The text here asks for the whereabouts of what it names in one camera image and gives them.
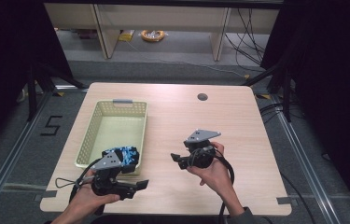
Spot yellow packet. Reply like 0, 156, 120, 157
118, 29, 135, 43

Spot right hand-held gripper black cable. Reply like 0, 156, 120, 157
208, 148, 236, 224

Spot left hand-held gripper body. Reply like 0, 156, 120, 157
91, 148, 124, 199

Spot person's left hand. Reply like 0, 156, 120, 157
69, 174, 121, 216

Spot light wooden desk frame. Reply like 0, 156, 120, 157
44, 2, 280, 62

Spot aluminium floor rail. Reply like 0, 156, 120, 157
270, 92, 343, 224
0, 89, 54, 217

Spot hand-held gripper black cable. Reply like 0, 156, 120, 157
208, 148, 236, 224
54, 158, 103, 203

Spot black floor cable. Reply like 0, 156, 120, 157
280, 173, 317, 224

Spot white floor cable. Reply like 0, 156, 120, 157
150, 59, 251, 79

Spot bundle of black cables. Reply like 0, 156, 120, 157
224, 8, 268, 67

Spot left hand-held gripper black cable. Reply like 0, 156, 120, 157
54, 158, 103, 203

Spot blue camouflage fingerless glove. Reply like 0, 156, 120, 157
112, 146, 141, 174

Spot pale green perforated plastic basket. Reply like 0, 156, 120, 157
75, 98, 148, 175

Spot black curtain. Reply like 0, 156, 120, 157
0, 0, 74, 160
259, 0, 350, 222

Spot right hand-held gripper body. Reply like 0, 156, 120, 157
183, 129, 222, 170

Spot black metal stand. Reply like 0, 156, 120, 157
241, 61, 292, 123
26, 61, 87, 123

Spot person's right hand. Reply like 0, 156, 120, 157
187, 141, 235, 198

